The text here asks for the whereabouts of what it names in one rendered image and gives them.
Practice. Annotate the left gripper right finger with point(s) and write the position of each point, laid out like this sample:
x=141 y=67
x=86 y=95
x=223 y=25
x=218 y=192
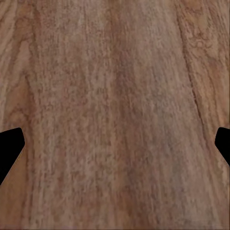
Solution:
x=222 y=142

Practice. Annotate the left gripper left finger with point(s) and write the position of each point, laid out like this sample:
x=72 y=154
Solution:
x=11 y=144

